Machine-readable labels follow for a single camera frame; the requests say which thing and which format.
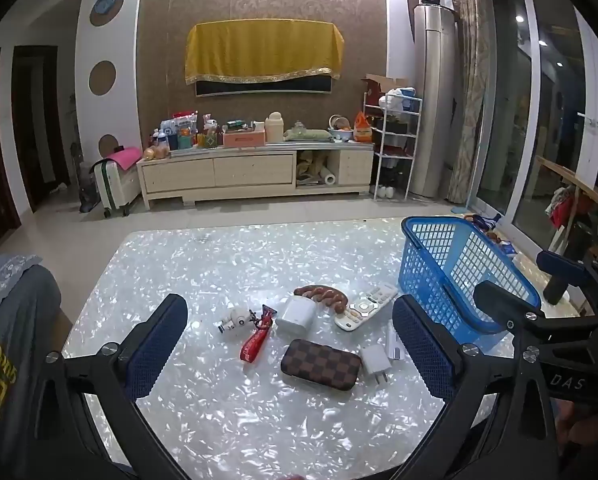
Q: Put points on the cluster of bottles and packets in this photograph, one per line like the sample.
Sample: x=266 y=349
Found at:
x=176 y=132

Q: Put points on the red and white hanging cloth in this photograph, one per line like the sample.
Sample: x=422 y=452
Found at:
x=561 y=207

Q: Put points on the patterned curtain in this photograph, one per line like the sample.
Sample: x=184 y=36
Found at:
x=471 y=85

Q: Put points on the yellow television cover cloth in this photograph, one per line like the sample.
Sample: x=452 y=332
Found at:
x=264 y=50

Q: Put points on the orange snack bag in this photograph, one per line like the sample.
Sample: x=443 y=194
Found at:
x=362 y=130

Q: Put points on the brown wooden massage comb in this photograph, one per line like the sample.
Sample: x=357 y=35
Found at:
x=329 y=296

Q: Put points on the bag of onions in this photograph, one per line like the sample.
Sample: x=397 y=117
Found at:
x=156 y=152

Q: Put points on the white remote control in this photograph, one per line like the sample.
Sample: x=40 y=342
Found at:
x=364 y=307

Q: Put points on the white suitcase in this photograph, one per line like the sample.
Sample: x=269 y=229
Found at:
x=114 y=187

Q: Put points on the wooden rail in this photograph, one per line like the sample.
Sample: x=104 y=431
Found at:
x=574 y=182

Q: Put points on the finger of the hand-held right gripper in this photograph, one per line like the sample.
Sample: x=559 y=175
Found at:
x=499 y=305
x=559 y=262

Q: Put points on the beige television cabinet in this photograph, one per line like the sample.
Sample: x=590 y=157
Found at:
x=249 y=170

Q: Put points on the bowl of fruit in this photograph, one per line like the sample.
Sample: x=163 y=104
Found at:
x=340 y=132

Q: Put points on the standing air conditioner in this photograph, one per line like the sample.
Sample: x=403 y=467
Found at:
x=431 y=100

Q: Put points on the pink cardboard box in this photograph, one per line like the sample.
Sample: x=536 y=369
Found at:
x=244 y=138

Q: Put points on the brown checkered case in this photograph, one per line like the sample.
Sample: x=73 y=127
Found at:
x=319 y=362

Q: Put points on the blue plastic basket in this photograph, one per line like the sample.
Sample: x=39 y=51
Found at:
x=429 y=265

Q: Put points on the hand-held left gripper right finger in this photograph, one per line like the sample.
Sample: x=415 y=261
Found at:
x=419 y=345

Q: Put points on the grey lace cloth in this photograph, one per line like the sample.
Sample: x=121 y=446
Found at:
x=4 y=270

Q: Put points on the open cardboard box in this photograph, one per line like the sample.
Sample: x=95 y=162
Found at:
x=381 y=85

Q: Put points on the white charger plug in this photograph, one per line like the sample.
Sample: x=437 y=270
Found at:
x=375 y=360

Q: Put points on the dark wooden door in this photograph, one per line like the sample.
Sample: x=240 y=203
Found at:
x=39 y=125

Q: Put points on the person's grey shirt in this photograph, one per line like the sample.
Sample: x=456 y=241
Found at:
x=14 y=385

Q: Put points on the pink cloth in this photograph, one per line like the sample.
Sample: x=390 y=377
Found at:
x=126 y=156

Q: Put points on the person's right hand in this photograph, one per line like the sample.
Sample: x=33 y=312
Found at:
x=576 y=420

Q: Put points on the small white adapter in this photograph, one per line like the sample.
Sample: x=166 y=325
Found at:
x=393 y=347

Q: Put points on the sliding glass door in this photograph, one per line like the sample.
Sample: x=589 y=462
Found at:
x=544 y=110

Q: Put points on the white square box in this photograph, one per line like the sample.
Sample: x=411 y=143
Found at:
x=294 y=315

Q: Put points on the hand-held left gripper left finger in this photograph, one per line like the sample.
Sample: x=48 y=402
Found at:
x=156 y=345

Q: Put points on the white paper roll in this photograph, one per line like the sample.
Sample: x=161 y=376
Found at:
x=327 y=177

